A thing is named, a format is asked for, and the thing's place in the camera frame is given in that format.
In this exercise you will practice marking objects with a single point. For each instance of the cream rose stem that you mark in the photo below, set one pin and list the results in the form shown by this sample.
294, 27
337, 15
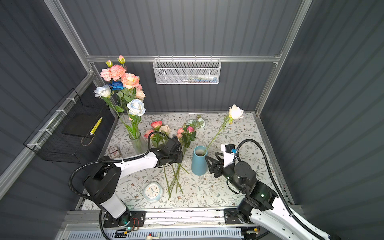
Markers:
234, 113

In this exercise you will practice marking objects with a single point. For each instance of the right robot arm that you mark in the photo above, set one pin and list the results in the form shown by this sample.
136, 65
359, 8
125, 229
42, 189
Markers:
261, 205

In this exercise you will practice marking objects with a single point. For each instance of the pink peony spray stem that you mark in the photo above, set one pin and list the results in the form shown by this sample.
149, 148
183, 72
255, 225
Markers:
105, 73

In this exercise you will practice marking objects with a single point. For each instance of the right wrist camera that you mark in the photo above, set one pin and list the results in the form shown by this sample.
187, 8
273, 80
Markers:
228, 153

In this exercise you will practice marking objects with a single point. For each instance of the pile of artificial flowers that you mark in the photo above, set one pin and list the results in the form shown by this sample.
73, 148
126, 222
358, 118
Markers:
160, 133

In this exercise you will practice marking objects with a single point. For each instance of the yellow marker in basket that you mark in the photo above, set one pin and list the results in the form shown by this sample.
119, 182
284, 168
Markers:
95, 127

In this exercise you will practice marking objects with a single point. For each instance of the white blue rose stem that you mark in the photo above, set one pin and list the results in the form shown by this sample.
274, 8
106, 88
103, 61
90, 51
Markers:
136, 111

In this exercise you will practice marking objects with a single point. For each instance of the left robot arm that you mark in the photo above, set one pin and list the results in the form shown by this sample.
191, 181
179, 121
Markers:
102, 182

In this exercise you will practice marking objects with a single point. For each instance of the clear ribbed glass vase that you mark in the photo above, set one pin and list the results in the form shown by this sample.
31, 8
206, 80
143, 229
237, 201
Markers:
140, 144

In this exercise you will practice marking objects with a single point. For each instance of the teal ceramic vase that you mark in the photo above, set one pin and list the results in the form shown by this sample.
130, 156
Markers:
199, 164

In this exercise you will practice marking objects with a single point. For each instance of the aluminium mounting rail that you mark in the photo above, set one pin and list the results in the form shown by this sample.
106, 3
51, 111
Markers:
185, 217

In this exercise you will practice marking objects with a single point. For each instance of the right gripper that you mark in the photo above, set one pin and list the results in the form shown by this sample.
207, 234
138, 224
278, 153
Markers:
215, 164

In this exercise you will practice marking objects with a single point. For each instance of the black wire basket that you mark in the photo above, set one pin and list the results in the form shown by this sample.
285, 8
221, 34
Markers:
65, 136

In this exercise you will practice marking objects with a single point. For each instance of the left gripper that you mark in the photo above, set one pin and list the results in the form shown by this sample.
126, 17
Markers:
180, 156

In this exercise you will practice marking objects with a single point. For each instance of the small round alarm clock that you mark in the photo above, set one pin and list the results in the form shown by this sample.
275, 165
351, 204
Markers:
153, 192

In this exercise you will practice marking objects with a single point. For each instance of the white wire mesh basket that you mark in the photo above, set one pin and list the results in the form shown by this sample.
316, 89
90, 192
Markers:
187, 73

